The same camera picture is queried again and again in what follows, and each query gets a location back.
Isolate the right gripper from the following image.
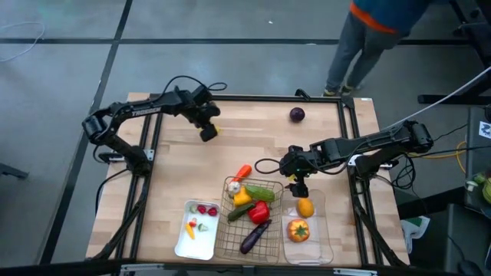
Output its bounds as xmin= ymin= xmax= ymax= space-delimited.
xmin=278 ymin=144 xmax=316 ymax=199

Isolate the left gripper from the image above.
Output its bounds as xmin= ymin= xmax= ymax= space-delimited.
xmin=183 ymin=84 xmax=222 ymax=143

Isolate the orange fruit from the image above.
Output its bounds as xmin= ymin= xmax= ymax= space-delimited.
xmin=297 ymin=197 xmax=315 ymax=219

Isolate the light green bitter gourd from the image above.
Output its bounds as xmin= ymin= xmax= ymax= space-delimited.
xmin=244 ymin=184 xmax=276 ymax=203

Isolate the orange bell pepper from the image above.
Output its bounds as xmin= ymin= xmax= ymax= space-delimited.
xmin=286 ymin=218 xmax=311 ymax=244

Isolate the red bell pepper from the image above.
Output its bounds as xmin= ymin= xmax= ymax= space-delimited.
xmin=247 ymin=200 xmax=271 ymax=225

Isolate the orange carrot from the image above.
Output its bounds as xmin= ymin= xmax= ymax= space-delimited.
xmin=232 ymin=164 xmax=253 ymax=183

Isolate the yellow bell pepper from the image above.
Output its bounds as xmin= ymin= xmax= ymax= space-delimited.
xmin=232 ymin=187 xmax=253 ymax=209

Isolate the dark green cucumber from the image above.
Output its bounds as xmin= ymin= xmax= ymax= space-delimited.
xmin=227 ymin=202 xmax=256 ymax=223

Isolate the purple eggplant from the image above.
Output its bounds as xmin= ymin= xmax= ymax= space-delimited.
xmin=239 ymin=218 xmax=273 ymax=255

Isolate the clear plastic bin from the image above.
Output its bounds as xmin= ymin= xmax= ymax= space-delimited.
xmin=281 ymin=188 xmax=335 ymax=267

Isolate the dark purple onion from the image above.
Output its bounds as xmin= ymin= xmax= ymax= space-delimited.
xmin=288 ymin=107 xmax=307 ymax=123

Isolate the white plastic tray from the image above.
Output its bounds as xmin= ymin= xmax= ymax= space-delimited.
xmin=173 ymin=199 xmax=222 ymax=261

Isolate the green and white bag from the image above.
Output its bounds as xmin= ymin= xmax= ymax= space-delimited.
xmin=400 ymin=215 xmax=431 ymax=255

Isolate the person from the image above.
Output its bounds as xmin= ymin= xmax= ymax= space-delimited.
xmin=321 ymin=0 xmax=434 ymax=97

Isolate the dark side table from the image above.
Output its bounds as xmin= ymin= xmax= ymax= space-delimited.
xmin=463 ymin=105 xmax=491 ymax=215

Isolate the green toy vegetable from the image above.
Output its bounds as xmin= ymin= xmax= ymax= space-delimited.
xmin=473 ymin=172 xmax=491 ymax=204

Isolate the black furniture foot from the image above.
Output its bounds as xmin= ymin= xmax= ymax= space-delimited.
xmin=0 ymin=162 xmax=30 ymax=181

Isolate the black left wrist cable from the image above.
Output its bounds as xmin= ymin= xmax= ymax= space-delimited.
xmin=163 ymin=74 xmax=229 ymax=97

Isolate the black metal table frame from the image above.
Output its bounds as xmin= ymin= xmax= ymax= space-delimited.
xmin=86 ymin=84 xmax=411 ymax=276

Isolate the wire mesh basket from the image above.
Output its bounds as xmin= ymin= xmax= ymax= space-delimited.
xmin=213 ymin=176 xmax=285 ymax=266

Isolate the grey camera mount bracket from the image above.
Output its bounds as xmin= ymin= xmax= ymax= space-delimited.
xmin=332 ymin=267 xmax=379 ymax=276
xmin=119 ymin=262 xmax=165 ymax=276

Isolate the black power cable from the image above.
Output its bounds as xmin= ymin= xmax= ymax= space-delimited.
xmin=94 ymin=167 xmax=130 ymax=216

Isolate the yellow cable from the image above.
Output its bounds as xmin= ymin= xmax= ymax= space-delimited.
xmin=408 ymin=140 xmax=467 ymax=174

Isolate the thin black cable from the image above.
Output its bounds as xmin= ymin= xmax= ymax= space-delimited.
xmin=410 ymin=145 xmax=491 ymax=159
xmin=433 ymin=124 xmax=468 ymax=143

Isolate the light grey cable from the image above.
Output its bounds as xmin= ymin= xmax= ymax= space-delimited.
xmin=381 ymin=65 xmax=491 ymax=132

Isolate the white floor cable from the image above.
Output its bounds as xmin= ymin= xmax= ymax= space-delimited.
xmin=0 ymin=21 xmax=46 ymax=63

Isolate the black furniture frame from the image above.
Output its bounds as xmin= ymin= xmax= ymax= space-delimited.
xmin=417 ymin=0 xmax=491 ymax=107

